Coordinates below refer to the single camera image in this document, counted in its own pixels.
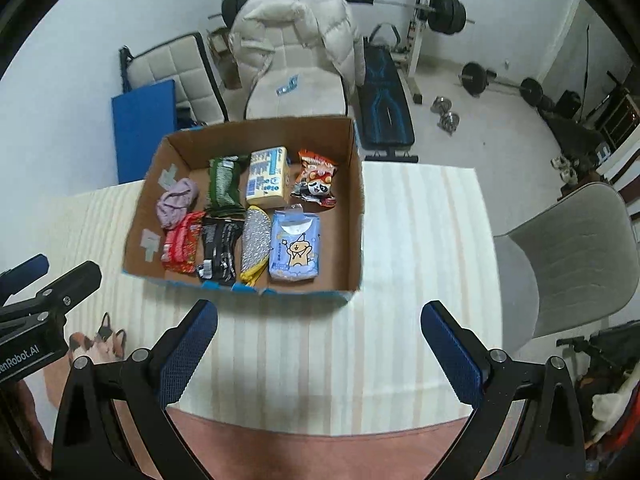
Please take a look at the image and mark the red snack packet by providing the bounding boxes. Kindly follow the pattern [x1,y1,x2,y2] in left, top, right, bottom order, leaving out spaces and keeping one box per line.
[160,211,205,274]

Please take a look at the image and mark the purple grey cloth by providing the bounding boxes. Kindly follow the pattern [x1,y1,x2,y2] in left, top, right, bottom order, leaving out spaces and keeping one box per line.
[155,178,198,230]

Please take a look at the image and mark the black striped packet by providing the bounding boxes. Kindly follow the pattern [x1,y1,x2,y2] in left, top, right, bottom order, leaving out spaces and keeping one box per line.
[196,217,244,286]

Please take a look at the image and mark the green wet wipes pack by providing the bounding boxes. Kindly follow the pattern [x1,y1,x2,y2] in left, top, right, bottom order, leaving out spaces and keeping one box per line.
[206,155,250,218]

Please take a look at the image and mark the silver yellow scrub sponge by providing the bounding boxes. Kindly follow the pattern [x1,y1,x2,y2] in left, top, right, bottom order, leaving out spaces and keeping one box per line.
[240,206,271,286]

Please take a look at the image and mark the blue bear tissue pack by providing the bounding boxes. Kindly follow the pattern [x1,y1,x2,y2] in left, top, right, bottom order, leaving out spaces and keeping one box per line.
[268,206,320,282]

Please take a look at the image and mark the yellow blue tissue box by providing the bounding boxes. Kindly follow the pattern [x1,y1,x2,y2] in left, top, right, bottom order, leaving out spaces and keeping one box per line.
[245,146,291,209]

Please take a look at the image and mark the orange panda snack bag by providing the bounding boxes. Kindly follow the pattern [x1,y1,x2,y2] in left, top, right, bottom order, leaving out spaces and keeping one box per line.
[291,150,337,208]

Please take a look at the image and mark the person's left hand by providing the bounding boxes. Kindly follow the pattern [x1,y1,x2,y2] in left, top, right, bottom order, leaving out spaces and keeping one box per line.
[9,380,52,471]

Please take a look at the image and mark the cat picture on mat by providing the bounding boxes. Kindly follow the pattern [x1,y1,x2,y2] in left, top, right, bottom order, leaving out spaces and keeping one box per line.
[67,312,127,364]

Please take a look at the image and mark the white goose plush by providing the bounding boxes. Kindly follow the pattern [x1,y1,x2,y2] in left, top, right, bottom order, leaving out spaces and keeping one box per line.
[591,372,639,442]

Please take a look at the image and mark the striped cream table cloth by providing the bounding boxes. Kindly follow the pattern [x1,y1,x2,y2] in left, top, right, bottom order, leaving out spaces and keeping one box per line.
[43,162,502,436]

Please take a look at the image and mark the blue foam mat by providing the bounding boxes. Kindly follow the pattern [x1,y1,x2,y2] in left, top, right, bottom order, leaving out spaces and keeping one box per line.
[112,79,177,183]

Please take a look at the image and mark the grey upholstered chair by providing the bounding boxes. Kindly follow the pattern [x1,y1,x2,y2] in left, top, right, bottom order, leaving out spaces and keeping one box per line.
[494,183,639,353]

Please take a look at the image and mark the open cardboard box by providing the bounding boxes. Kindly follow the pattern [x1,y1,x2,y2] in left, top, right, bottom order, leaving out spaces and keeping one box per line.
[121,114,366,307]

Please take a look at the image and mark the folded white quilted chair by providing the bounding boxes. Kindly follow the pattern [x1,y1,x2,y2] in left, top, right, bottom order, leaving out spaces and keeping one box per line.
[118,32,229,126]

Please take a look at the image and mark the small blue packet on chair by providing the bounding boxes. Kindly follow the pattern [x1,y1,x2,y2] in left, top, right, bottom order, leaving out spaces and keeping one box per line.
[276,75,298,96]

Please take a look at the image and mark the white padded chair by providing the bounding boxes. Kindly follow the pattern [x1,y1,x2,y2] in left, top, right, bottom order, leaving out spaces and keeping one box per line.
[244,24,348,119]

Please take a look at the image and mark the black blue weight bench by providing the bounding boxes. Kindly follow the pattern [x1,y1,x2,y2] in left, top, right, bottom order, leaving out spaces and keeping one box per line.
[358,22,419,164]

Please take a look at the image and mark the white puffer jacket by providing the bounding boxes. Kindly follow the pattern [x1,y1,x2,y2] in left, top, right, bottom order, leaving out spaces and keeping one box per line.
[229,0,366,93]

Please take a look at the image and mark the barbell on floor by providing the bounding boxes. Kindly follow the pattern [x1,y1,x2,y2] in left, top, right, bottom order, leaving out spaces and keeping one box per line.
[458,62,544,107]

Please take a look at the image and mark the barbell on rack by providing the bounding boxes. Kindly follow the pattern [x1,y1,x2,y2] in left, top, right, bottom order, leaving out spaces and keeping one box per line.
[208,0,474,36]

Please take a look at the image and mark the white barbell rack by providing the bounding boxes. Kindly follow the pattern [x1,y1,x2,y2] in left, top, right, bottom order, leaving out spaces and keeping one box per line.
[387,0,431,105]

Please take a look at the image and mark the black scooter handlebar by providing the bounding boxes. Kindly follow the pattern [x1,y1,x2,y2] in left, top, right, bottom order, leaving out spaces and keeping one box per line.
[555,321,640,374]

